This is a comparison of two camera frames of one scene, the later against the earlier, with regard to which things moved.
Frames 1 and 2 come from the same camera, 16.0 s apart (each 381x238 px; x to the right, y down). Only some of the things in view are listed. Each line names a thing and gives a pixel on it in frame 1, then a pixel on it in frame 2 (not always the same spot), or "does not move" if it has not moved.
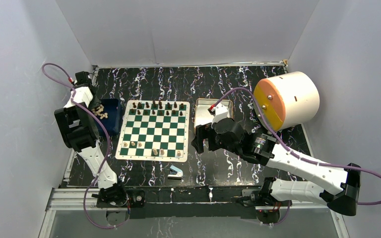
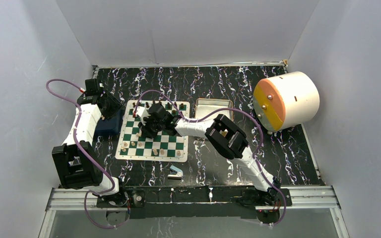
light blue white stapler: x=175 y=173 does not move
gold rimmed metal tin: x=202 y=115 does not move
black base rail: x=191 y=202 does not move
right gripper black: x=206 y=131 → x=145 y=129
